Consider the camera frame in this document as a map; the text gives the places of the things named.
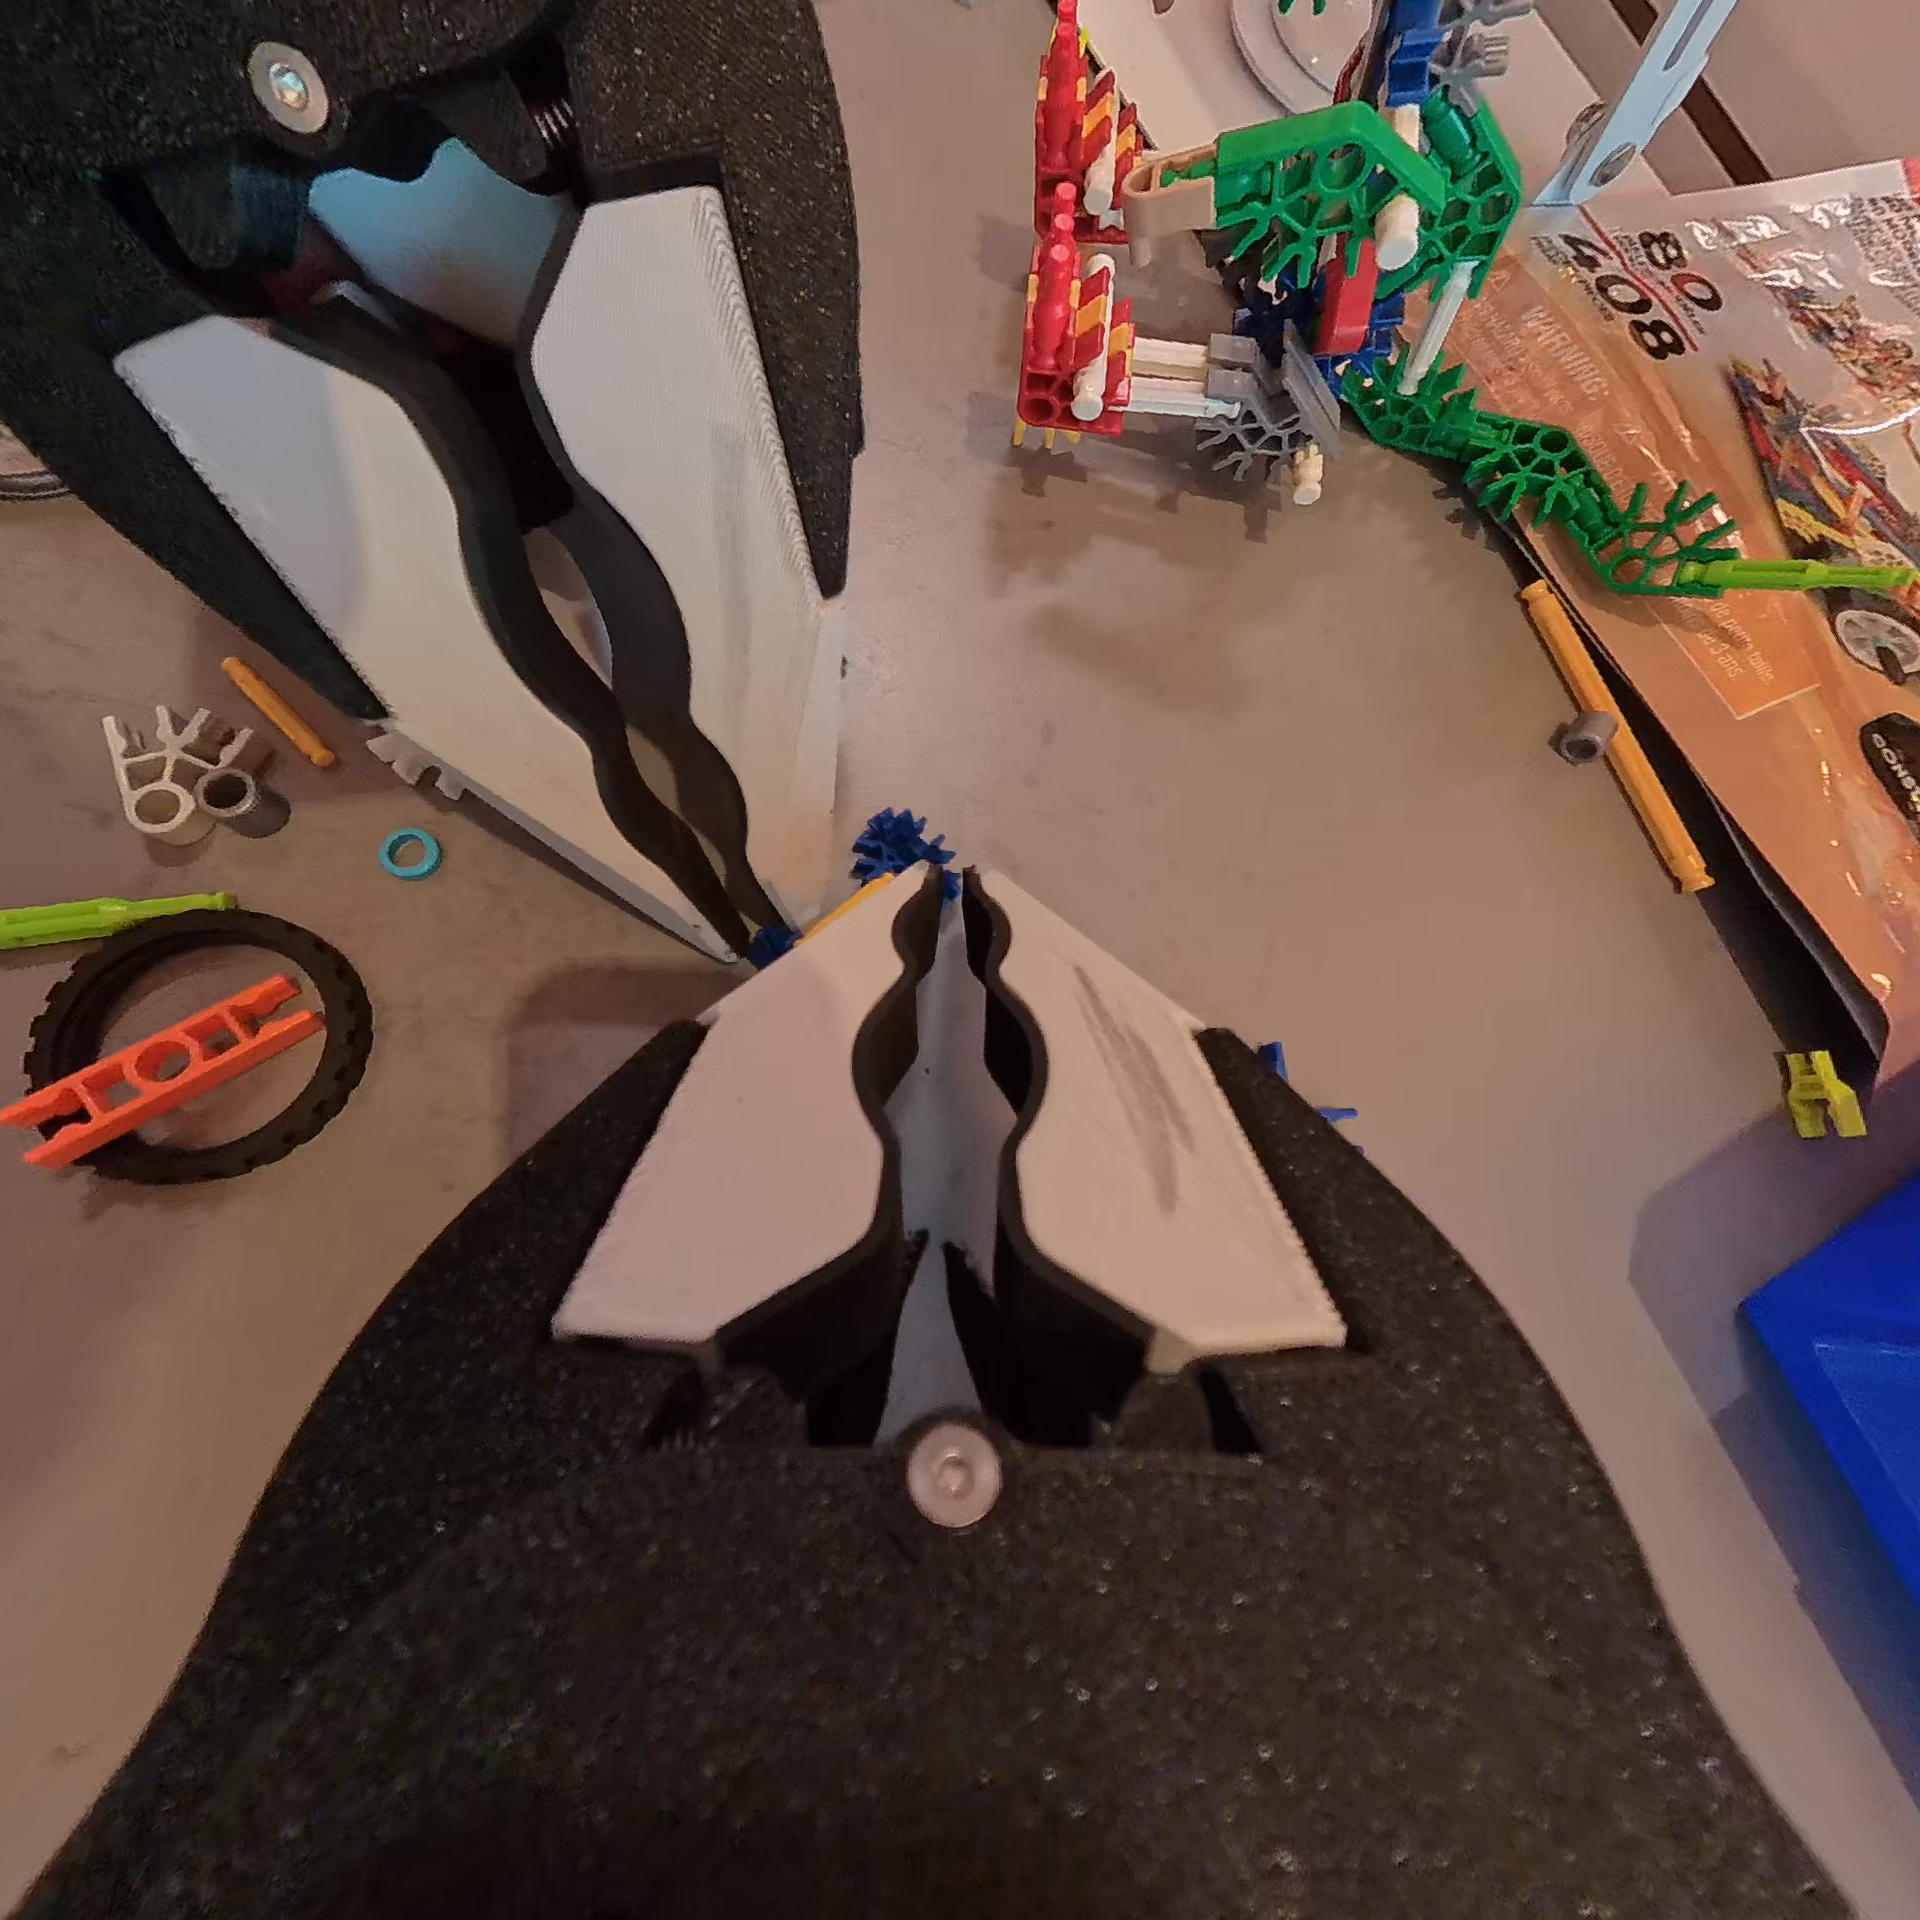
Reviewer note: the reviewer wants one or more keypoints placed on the grey spoked toy wheel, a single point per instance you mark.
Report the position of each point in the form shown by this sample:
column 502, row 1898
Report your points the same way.
column 23, row 482

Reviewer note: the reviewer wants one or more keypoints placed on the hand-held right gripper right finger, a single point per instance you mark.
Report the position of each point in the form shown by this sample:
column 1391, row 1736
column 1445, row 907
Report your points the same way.
column 1155, row 1170

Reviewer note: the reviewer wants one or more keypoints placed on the orange toy connector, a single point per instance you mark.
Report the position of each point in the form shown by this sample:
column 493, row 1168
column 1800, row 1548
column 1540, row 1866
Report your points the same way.
column 224, row 1045

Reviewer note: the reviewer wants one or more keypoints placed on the multicolour construction toy model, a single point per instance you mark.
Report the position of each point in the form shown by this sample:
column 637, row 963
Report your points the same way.
column 1307, row 188

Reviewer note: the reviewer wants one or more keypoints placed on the long yellow toy rod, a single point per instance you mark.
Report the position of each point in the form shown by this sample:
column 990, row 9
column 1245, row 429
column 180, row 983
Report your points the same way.
column 1657, row 809

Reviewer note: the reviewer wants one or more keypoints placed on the blue plastic box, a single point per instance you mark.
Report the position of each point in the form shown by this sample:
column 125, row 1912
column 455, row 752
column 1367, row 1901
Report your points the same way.
column 1845, row 1349

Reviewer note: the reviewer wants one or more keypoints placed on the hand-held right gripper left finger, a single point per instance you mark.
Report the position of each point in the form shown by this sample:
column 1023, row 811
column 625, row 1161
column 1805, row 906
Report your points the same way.
column 735, row 1170

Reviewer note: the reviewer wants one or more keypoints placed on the light blue plastic strip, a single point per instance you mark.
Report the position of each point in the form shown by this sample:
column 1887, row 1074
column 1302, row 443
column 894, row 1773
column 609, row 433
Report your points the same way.
column 1651, row 75

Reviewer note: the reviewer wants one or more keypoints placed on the long lime green toy rod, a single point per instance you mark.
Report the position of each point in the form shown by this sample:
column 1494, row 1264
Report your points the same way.
column 76, row 917

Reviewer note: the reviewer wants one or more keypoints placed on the lime green toy clip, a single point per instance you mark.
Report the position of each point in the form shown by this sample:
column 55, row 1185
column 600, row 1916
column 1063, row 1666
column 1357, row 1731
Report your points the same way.
column 1823, row 1103

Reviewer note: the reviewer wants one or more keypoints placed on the tiny yellow toy rod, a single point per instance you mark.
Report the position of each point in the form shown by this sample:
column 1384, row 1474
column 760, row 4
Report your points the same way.
column 848, row 912

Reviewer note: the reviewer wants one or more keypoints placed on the pale grey toy connector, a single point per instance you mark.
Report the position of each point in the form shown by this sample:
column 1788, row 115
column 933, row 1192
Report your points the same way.
column 134, row 773

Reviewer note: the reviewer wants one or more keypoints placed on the dark grey toy spacer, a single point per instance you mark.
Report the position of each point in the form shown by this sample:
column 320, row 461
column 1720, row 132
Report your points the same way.
column 269, row 818

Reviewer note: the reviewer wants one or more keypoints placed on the small grey toy spacer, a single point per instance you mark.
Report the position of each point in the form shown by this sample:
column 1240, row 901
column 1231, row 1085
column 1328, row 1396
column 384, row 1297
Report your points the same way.
column 1587, row 738

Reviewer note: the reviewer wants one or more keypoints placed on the printed toy packaging bag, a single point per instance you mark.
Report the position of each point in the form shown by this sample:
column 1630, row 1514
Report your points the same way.
column 1680, row 450

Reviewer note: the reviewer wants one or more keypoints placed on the white round disc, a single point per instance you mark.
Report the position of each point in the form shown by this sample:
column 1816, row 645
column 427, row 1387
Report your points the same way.
column 1276, row 43

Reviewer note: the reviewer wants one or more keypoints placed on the white snowflake toy connector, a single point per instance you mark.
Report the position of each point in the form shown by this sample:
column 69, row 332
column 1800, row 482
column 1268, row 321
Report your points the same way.
column 412, row 757

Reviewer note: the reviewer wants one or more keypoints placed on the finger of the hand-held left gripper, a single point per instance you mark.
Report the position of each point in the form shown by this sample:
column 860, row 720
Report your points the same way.
column 691, row 450
column 376, row 511

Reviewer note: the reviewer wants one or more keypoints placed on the short yellow toy rod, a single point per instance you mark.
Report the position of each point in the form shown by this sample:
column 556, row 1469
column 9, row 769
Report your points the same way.
column 277, row 714

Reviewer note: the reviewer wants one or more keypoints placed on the black toy tyre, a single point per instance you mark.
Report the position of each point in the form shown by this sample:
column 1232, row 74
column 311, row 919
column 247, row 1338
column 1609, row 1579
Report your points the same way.
column 203, row 1161

